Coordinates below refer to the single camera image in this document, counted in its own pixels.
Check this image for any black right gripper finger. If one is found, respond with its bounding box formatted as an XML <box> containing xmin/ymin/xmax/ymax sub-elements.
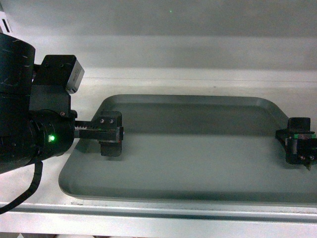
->
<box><xmin>298</xmin><ymin>155</ymin><xmax>317</xmax><ymax>171</ymax></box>
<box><xmin>275</xmin><ymin>117</ymin><xmax>311</xmax><ymax>144</ymax></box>

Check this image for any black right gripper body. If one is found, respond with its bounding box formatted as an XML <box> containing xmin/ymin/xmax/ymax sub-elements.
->
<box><xmin>285</xmin><ymin>135</ymin><xmax>317</xmax><ymax>164</ymax></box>

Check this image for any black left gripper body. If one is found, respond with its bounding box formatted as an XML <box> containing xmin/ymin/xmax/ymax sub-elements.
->
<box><xmin>30</xmin><ymin>110</ymin><xmax>75</xmax><ymax>159</ymax></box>

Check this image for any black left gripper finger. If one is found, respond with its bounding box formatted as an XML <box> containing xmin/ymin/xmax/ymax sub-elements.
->
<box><xmin>78</xmin><ymin>126</ymin><xmax>123</xmax><ymax>157</ymax></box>
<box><xmin>75</xmin><ymin>111</ymin><xmax>122</xmax><ymax>131</ymax></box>

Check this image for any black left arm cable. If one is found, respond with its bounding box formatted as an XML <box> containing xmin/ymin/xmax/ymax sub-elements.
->
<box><xmin>0</xmin><ymin>158</ymin><xmax>44</xmax><ymax>215</ymax></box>

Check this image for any grey-silver rectangular tray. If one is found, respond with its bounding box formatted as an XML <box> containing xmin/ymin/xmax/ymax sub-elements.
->
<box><xmin>59</xmin><ymin>95</ymin><xmax>317</xmax><ymax>203</ymax></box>

